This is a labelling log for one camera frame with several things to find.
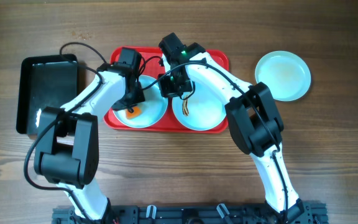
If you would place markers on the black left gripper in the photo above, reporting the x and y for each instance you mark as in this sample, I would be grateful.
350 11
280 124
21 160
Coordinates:
129 101

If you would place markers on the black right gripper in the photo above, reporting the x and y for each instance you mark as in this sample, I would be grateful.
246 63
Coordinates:
167 91

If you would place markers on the orange sponge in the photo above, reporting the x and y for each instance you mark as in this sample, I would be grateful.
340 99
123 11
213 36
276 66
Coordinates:
133 112

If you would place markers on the white plate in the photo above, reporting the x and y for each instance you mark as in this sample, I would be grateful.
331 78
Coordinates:
200 112
151 110

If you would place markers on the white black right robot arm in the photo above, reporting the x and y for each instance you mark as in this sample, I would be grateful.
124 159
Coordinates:
254 122

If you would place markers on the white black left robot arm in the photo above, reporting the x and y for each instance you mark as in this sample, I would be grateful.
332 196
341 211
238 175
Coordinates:
66 151

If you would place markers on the red plastic tray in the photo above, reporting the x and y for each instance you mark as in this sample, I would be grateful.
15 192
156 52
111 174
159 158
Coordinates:
168 123

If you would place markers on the black rectangular water tray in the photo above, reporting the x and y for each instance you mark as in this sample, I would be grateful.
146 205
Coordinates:
45 81

